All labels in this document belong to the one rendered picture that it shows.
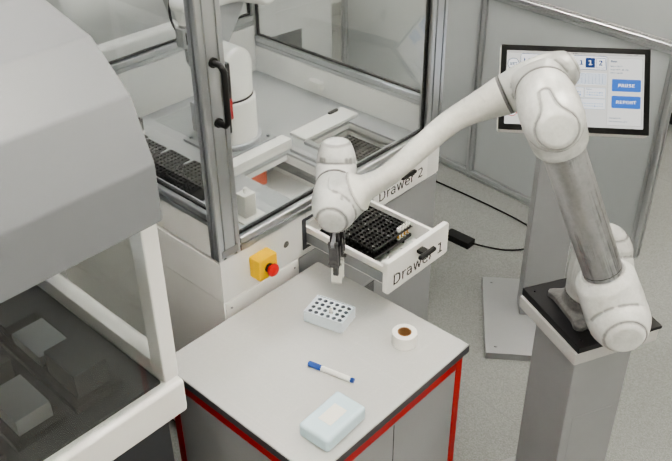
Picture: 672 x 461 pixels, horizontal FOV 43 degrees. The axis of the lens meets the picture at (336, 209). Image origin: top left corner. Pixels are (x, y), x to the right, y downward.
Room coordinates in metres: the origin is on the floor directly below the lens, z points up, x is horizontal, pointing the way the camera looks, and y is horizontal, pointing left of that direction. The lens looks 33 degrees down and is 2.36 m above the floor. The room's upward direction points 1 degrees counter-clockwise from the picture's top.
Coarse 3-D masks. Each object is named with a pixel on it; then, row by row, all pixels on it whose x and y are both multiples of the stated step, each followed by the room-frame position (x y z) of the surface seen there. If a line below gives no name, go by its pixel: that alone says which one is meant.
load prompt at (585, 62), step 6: (522, 54) 2.84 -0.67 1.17; (528, 54) 2.83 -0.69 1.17; (534, 54) 2.83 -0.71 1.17; (522, 60) 2.82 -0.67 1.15; (576, 60) 2.80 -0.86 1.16; (582, 60) 2.80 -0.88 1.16; (588, 60) 2.80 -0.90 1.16; (594, 60) 2.80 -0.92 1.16; (600, 60) 2.80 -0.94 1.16; (606, 60) 2.79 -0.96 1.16; (582, 66) 2.79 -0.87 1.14; (588, 66) 2.79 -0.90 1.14; (594, 66) 2.78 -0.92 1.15; (600, 66) 2.78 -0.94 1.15; (606, 66) 2.78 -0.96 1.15
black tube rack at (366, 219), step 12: (360, 216) 2.21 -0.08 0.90; (372, 216) 2.25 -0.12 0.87; (384, 216) 2.21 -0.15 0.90; (348, 228) 2.15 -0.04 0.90; (360, 228) 2.14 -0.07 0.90; (372, 228) 2.14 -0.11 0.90; (384, 228) 2.14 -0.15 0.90; (396, 228) 2.14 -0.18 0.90; (348, 240) 2.11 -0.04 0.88; (360, 240) 2.08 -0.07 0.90; (372, 240) 2.08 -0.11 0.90; (396, 240) 2.12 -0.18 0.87; (372, 252) 2.05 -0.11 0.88; (384, 252) 2.06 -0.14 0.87
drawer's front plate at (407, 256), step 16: (448, 224) 2.13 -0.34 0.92; (416, 240) 2.04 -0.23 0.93; (432, 240) 2.07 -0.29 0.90; (400, 256) 1.96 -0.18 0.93; (416, 256) 2.02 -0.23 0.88; (432, 256) 2.08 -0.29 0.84; (384, 272) 1.93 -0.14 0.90; (400, 272) 1.96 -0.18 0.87; (416, 272) 2.02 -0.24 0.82; (384, 288) 1.93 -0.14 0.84
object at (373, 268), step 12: (372, 204) 2.30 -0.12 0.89; (396, 216) 2.23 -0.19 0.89; (312, 228) 2.16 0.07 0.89; (420, 228) 2.17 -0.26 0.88; (312, 240) 2.15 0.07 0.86; (324, 240) 2.11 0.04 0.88; (408, 240) 2.17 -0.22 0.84; (348, 252) 2.05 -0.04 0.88; (360, 252) 2.03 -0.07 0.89; (348, 264) 2.04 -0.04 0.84; (360, 264) 2.01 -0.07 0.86; (372, 264) 1.98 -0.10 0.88; (372, 276) 1.98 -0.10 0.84
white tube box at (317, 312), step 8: (320, 296) 1.95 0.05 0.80; (312, 304) 1.91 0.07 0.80; (320, 304) 1.91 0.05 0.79; (328, 304) 1.91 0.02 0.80; (336, 304) 1.92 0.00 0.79; (344, 304) 1.91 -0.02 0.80; (304, 312) 1.88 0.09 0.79; (312, 312) 1.88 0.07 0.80; (320, 312) 1.88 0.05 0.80; (328, 312) 1.88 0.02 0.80; (336, 312) 1.87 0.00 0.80; (344, 312) 1.88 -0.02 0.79; (352, 312) 1.88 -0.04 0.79; (304, 320) 1.88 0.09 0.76; (312, 320) 1.87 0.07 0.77; (320, 320) 1.85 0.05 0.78; (328, 320) 1.84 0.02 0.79; (336, 320) 1.84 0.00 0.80; (344, 320) 1.84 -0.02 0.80; (352, 320) 1.88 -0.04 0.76; (328, 328) 1.84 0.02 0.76; (336, 328) 1.83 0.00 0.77; (344, 328) 1.84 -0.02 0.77
